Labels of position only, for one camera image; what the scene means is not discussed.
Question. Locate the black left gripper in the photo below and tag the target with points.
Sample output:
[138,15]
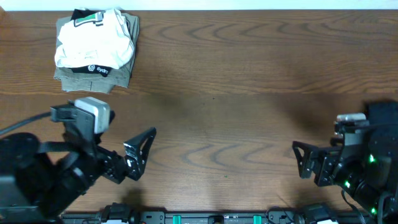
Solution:
[116,168]

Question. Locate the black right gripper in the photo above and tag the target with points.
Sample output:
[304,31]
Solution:
[329,157]

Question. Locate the white t-shirt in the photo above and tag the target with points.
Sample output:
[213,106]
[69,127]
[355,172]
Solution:
[101,38]

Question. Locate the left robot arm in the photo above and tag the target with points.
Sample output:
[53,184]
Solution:
[39,180]

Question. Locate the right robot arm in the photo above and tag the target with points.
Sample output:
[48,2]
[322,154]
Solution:
[362,160]

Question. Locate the dark crumpled garment pile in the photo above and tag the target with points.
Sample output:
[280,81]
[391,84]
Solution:
[382,112]

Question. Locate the folded khaki garment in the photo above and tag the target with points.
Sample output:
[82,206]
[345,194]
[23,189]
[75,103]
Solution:
[95,82]

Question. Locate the folded black polo shirt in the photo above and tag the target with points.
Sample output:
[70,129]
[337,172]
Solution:
[97,69]

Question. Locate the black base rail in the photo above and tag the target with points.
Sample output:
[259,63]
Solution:
[124,214]

